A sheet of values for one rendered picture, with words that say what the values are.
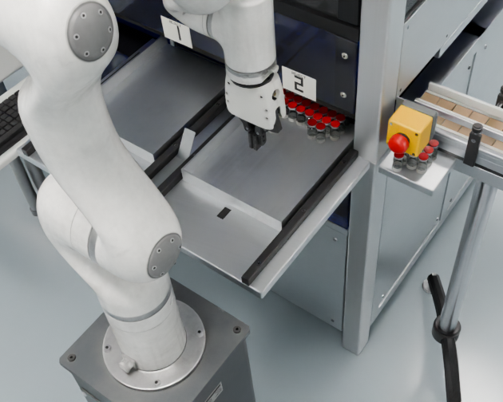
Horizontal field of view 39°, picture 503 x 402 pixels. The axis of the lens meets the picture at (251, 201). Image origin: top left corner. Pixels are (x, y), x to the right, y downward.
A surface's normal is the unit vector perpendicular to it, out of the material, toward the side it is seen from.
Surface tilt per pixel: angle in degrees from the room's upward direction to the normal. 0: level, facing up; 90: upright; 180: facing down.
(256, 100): 89
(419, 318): 0
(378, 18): 90
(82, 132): 91
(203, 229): 0
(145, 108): 0
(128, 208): 65
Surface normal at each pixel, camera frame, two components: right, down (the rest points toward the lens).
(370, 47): -0.59, 0.65
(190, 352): -0.07, -0.63
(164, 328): 0.73, 0.48
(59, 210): -0.50, 0.04
